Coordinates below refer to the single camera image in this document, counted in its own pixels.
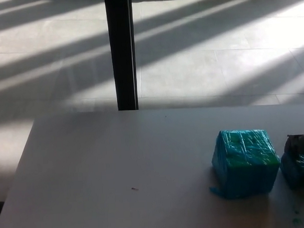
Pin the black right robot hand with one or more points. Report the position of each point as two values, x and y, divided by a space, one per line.
299 145

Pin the small blue taped cube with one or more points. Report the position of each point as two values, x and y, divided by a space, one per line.
297 174

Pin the large blue taped cube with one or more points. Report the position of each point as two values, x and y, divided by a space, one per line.
246 165

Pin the black vertical post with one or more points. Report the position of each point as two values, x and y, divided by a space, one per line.
121 52

